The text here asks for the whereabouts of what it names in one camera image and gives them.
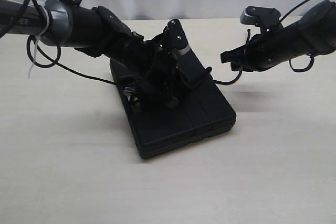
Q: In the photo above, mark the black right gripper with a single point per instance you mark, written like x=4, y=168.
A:
x=260, y=54

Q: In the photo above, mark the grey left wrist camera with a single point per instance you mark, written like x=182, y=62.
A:
x=176, y=38

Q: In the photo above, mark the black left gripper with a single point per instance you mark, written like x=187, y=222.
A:
x=152, y=64

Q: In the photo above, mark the black plastic case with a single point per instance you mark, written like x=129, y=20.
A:
x=203, y=113

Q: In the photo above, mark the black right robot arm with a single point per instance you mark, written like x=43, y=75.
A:
x=313, y=35

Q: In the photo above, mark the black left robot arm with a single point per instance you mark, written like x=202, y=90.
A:
x=65, y=23

